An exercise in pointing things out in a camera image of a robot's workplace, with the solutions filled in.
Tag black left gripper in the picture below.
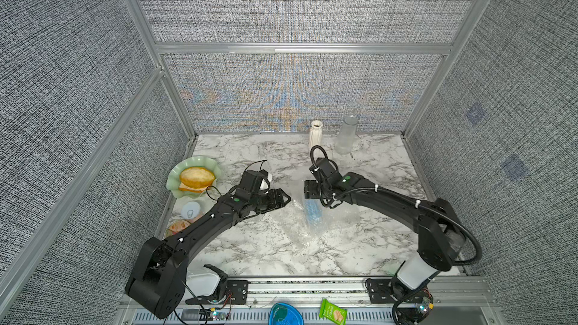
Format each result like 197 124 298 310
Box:
249 187 291 215

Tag blue ribbed glass vase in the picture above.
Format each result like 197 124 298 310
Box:
303 199 322 228

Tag bubble blue item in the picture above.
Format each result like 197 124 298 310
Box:
297 199 345 257

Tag white ribbed ceramic vase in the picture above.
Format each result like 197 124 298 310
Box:
309 120 324 149

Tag clear glass vase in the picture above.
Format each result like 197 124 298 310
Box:
335 115 359 155

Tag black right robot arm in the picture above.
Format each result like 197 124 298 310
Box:
304 145 483 309

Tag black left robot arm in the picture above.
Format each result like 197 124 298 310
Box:
125 188 291 319

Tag bread roll sandwich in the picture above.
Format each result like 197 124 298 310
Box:
179 167 216 193

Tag white round lid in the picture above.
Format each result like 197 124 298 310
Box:
181 201 203 222

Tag round food cup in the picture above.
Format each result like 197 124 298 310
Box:
165 220 191 238

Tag green scalloped glass plate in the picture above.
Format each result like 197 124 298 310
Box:
166 156 224 200

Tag blue plastic container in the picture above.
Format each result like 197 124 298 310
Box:
268 302 304 325

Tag green snack packet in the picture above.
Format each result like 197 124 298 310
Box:
319 299 348 325

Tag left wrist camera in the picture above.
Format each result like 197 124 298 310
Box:
240 169 272 193

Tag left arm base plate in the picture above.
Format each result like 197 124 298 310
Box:
185 280 248 307

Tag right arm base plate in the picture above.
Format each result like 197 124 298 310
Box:
365 278 434 305

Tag aluminium front rail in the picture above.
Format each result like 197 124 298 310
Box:
118 276 502 325

